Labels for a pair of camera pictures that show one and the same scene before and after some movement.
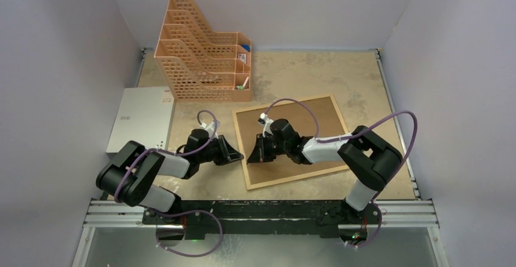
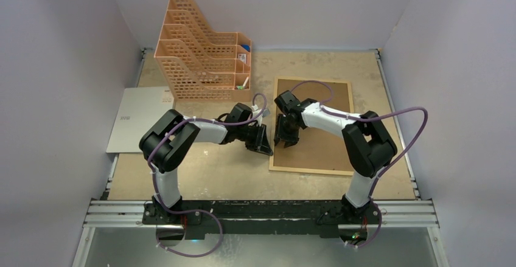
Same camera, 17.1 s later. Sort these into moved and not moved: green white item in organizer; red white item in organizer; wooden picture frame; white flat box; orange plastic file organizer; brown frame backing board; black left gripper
Moved: wooden picture frame; brown frame backing board; black left gripper
Not moved: white flat box; green white item in organizer; red white item in organizer; orange plastic file organizer
